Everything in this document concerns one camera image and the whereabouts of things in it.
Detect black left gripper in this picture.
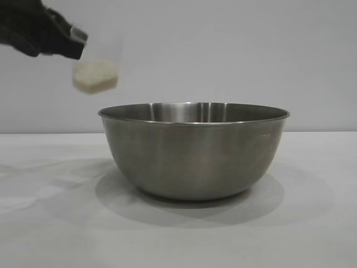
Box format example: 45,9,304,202
0,0,89,60

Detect clear plastic measuring cup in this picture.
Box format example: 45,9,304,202
69,26,124,96

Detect white uncooked rice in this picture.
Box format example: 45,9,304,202
73,59,121,95

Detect stainless steel mixing bowl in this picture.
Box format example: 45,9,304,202
97,102,291,201

